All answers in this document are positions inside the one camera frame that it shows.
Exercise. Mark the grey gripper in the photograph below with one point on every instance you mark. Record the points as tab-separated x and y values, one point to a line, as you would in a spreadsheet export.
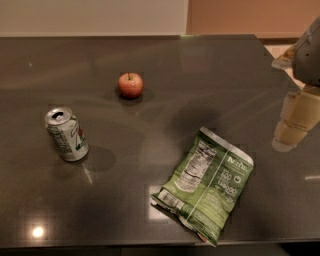
309	59

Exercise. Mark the red apple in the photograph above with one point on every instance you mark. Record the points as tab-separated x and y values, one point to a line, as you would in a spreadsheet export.
130	85

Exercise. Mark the green jalapeno chip bag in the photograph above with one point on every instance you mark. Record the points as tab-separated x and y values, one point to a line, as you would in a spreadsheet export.
206	185

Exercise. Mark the silver green soda can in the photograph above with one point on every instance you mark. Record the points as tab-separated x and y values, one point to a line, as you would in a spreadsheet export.
63	127

